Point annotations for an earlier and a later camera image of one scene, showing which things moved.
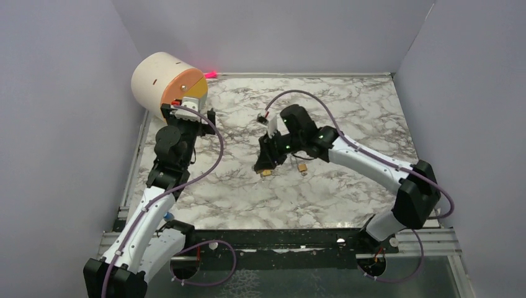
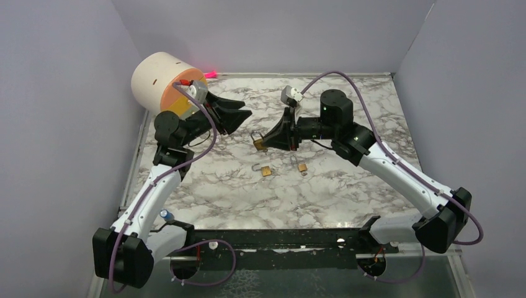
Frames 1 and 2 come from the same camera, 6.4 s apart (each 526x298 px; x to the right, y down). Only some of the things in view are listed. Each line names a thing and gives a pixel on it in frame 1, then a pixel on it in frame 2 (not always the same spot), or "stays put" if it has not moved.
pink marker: [212, 74] stays put
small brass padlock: [303, 168] stays put
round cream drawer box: [158, 78] stays put
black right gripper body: [278, 146] → [294, 123]
